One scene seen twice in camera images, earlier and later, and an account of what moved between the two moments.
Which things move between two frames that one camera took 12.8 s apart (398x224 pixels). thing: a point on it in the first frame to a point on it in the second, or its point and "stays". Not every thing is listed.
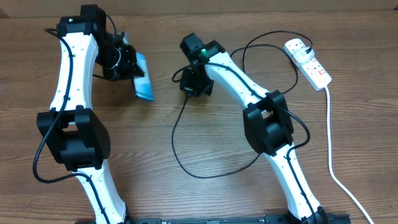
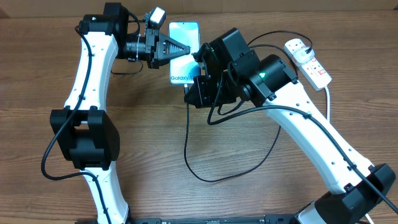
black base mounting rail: (215, 219) stays
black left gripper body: (117, 64) to (150, 45)
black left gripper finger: (138, 71) to (167, 48)
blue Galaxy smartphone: (142, 84) to (185, 70)
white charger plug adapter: (301, 56) stays
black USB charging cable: (247, 45) to (279, 126)
